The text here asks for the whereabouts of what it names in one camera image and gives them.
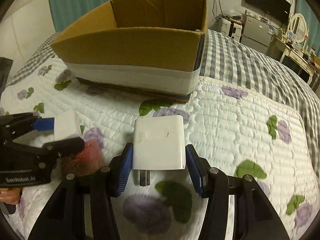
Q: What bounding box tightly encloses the black wall television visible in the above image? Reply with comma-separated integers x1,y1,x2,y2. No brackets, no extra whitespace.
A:
245,0,291,24

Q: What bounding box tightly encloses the white suitcase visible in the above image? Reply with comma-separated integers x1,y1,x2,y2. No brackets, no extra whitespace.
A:
217,18,242,42

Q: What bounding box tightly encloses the red rose card box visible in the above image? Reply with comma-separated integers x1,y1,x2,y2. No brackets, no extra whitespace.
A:
61,139,105,177

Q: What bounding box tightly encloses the small green window curtain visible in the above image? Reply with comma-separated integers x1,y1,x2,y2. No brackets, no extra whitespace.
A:
296,0,320,57

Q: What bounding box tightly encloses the white small box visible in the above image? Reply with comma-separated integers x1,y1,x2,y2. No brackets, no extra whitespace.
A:
54,109,82,141

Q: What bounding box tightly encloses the silver mini fridge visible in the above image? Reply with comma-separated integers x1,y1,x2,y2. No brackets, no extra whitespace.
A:
240,16,272,54

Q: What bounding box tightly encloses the white oval vanity mirror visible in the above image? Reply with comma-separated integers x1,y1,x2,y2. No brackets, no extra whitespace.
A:
289,13,308,43

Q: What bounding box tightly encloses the floral white quilt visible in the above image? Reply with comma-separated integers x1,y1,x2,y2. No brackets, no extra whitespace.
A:
1,57,319,239

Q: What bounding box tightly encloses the brown cardboard box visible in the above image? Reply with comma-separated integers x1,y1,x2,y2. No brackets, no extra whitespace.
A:
51,0,207,102

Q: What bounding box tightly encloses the white dressing table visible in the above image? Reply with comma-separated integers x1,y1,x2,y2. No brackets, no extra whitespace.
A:
276,38,316,85

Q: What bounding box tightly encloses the white power adapter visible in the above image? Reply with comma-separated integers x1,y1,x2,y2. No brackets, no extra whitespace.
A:
132,115,186,186

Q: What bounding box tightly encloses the grey checked bed sheet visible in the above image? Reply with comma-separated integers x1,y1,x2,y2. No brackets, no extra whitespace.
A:
1,30,319,170

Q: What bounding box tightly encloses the person's left hand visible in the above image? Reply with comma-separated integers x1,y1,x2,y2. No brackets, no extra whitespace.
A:
0,187,22,205

